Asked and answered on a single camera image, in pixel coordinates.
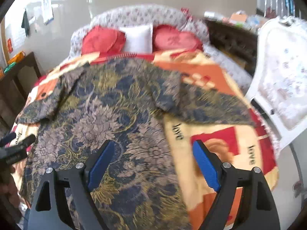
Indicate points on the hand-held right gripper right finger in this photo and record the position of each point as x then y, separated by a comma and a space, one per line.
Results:
206, 165

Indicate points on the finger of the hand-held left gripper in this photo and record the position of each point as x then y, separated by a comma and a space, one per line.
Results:
9, 138
26, 141

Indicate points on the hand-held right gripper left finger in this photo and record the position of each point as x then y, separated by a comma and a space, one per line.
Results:
102, 165

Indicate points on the dark floral patterned shirt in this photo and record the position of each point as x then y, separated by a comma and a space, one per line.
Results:
108, 115

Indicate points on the orange red printed blanket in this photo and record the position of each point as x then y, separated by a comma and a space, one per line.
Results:
215, 134

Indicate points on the dark wooden cabinet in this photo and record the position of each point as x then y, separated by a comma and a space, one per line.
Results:
19, 81

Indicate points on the green bundle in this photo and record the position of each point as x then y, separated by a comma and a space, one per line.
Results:
9, 67

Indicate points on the orange box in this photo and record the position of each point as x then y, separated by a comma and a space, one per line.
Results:
16, 57

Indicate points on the dark hanging cloth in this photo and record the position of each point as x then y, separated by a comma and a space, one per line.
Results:
25, 22

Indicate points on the white floral upholstered chair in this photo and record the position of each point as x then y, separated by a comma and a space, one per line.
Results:
285, 76

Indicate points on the dark carved wooden nightstand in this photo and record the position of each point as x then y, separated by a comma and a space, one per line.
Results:
232, 43

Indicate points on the large red round pillow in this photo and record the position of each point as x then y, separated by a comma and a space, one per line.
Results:
103, 39

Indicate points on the white square pillow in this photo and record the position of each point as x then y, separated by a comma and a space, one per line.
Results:
138, 39

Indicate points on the pile of small packets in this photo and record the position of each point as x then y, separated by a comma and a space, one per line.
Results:
235, 18

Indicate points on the floral padded bed headboard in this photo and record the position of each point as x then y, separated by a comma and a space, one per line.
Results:
144, 14

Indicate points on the metal shelf rack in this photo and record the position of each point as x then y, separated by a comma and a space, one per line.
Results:
280, 0

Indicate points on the white wall calendar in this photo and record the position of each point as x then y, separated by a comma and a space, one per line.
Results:
47, 7

